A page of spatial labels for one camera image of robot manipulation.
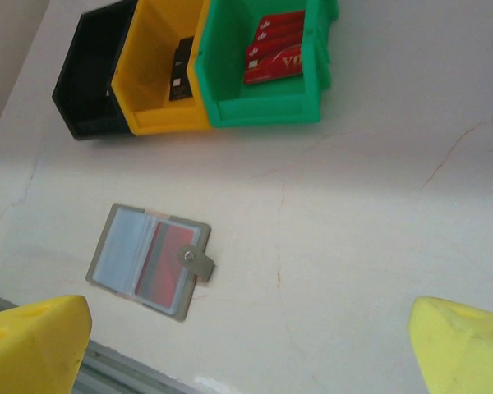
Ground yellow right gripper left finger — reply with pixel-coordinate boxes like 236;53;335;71
0;294;94;394

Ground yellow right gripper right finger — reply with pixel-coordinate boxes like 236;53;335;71
408;295;493;394

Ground grey leather card holder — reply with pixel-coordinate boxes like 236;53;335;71
85;202;217;324

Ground red VIP card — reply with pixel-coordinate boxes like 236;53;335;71
252;25;306;53
242;40;305;86
134;221;201;312
257;11;306;36

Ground black VIP card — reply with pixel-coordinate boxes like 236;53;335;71
168;38;196;103

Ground black plastic bin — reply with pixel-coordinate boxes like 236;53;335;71
51;0;139;142

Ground yellow plastic bin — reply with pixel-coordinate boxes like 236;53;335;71
110;0;214;136

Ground green plastic bin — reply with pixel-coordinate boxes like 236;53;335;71
191;0;340;129

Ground slim aluminium table rail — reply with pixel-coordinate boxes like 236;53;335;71
0;288;231;394

